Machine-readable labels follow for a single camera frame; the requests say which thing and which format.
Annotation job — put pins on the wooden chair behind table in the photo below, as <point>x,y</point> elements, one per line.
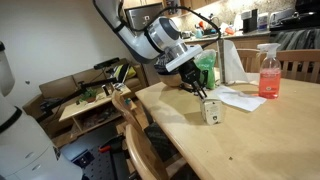
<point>301,65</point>

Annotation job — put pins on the pink liquid spray bottle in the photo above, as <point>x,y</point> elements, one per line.
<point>270,71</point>

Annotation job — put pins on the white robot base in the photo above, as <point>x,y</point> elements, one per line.
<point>26,152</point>

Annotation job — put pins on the white paper towel sheet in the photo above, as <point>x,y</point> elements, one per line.
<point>239,99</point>

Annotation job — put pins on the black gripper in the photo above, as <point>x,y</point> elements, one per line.
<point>195,77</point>

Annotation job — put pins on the black stove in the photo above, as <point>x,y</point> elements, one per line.
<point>305,14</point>

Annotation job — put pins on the black coffee maker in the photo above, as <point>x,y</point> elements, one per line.
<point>249,19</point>

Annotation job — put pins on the brown sofa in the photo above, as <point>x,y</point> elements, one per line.
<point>55,95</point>

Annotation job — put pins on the blue chips bag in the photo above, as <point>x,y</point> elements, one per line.
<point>160,65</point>

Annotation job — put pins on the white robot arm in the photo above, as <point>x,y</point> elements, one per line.
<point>159,39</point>

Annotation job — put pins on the small white patterned carton box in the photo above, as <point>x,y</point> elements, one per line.
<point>211,110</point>

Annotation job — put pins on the wooden bowl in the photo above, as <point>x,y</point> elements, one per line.
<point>171,80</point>

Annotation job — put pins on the wooden coffee table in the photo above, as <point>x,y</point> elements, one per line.
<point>87,116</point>

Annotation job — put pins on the black camera on boom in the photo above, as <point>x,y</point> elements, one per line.
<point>47,108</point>

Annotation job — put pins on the white paper towel roll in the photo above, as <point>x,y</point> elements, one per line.
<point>237,65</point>

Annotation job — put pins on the green plastic bag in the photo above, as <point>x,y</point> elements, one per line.
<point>205,61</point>

